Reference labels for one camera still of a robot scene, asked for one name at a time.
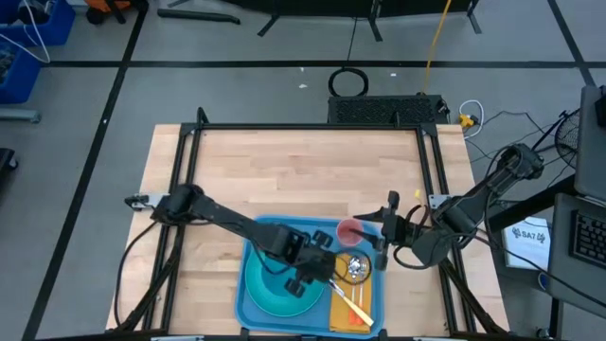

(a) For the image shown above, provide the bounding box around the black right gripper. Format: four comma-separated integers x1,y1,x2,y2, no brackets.
348,190,418,271

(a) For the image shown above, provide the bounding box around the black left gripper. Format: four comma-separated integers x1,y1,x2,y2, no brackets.
283,230,344,298

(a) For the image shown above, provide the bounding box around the metal spoon orange handle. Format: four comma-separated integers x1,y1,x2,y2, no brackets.
347,256,364,327

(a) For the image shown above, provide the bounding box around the pink plastic cup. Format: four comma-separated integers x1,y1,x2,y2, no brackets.
335,218,365,248

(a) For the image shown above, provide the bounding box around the orange cloth napkin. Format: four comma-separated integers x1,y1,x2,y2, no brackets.
329,253,376,334

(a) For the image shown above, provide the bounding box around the metal knife yellow handle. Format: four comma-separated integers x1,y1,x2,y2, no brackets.
328,278,375,328

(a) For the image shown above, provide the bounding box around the teal round plate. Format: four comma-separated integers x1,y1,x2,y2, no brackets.
244,248,328,318

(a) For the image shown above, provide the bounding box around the blue round bowl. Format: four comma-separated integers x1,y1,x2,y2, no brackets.
258,253,312,304

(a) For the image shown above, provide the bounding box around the blue plastic tray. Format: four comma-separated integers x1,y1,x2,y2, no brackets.
235,213,389,340

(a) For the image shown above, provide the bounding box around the black perforated metal box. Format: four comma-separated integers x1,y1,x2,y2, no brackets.
327,94,450,127

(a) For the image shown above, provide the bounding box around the white printed paper sheet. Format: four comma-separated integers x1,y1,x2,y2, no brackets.
501,216,553,272

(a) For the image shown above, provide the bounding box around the black desk leg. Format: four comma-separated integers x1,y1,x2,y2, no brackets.
487,175,579,234

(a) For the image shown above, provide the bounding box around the grey open laptop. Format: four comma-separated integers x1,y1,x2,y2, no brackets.
548,84,606,318

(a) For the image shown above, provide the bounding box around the black folding divider screen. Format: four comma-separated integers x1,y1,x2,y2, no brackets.
163,0,484,43

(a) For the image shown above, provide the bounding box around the black floor bar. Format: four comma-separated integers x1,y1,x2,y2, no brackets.
157,8,241,26

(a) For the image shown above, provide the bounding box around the orange and black floor device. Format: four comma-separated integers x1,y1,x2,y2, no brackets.
83,0,149,26

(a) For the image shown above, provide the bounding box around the black chair part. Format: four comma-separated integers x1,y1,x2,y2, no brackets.
0,147,20,190

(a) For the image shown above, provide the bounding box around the grey metal bar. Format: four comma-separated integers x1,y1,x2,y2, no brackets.
0,108,42,124

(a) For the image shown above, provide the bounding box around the blue storage bin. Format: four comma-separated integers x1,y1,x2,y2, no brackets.
0,0,77,48
0,41,42,105

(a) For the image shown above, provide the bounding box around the black aluminium table frame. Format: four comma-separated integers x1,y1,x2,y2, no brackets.
113,107,510,335

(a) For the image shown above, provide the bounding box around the coiled black cable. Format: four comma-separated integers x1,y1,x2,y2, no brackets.
328,66,370,99

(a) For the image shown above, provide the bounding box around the white looped floor cable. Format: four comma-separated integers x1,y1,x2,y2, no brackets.
457,99,486,139

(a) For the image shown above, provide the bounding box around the yellow hanging cable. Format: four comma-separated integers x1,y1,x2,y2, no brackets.
419,0,454,96

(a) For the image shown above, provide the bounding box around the black wire mesh fan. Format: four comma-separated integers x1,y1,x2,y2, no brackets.
539,107,582,171

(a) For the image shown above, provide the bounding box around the black left base cable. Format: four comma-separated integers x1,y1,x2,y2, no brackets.
113,217,162,328

